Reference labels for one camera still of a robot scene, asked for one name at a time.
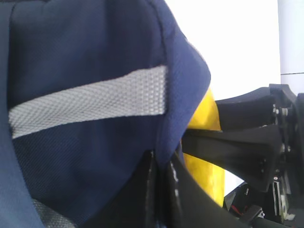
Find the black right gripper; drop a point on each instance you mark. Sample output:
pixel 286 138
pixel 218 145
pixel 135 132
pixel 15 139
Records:
pixel 248 148

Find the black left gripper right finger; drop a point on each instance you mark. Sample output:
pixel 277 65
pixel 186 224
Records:
pixel 188 206

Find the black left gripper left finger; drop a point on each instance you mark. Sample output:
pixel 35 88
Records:
pixel 134 204

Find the yellow banana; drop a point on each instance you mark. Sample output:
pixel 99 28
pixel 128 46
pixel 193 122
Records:
pixel 198 158

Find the navy insulated lunch bag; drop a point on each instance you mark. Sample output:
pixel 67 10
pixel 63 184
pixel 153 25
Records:
pixel 86 88

